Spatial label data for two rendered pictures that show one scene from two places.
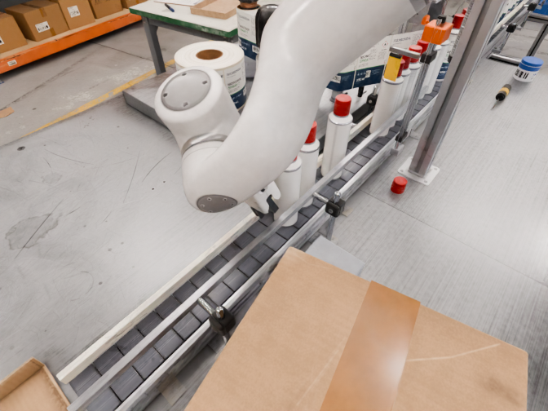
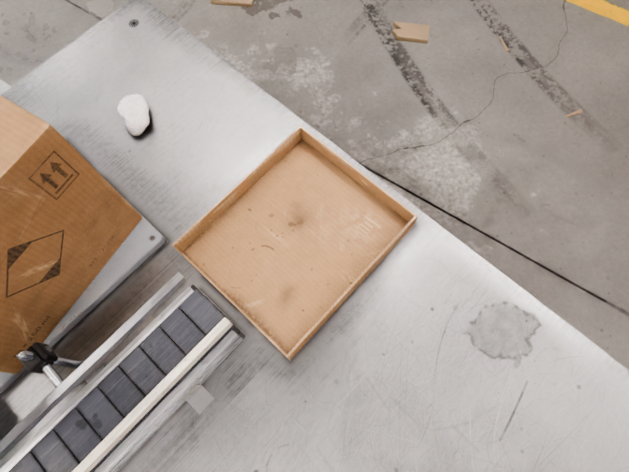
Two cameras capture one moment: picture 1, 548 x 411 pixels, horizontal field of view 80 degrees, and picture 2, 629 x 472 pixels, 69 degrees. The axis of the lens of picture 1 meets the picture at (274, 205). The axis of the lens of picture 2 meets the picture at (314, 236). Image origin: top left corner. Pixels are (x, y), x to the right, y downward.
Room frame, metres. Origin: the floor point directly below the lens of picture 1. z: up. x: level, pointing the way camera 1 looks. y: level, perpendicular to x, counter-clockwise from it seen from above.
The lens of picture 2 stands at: (0.25, 0.46, 1.55)
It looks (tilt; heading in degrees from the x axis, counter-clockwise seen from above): 69 degrees down; 189
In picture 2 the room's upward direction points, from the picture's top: 7 degrees counter-clockwise
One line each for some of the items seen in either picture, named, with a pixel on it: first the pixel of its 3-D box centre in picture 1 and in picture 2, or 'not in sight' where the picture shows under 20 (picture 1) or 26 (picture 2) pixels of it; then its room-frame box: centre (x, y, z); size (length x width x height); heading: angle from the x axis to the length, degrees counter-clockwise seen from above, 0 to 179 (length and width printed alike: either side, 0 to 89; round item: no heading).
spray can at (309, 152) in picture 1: (304, 165); not in sight; (0.52, -0.06, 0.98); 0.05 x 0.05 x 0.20
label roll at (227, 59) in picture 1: (212, 78); not in sight; (0.97, 0.19, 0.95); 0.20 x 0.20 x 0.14
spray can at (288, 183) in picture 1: (286, 184); not in sight; (0.46, -0.03, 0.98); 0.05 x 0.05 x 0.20
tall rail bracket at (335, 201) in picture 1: (323, 215); not in sight; (0.44, -0.10, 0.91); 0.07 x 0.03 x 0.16; 50
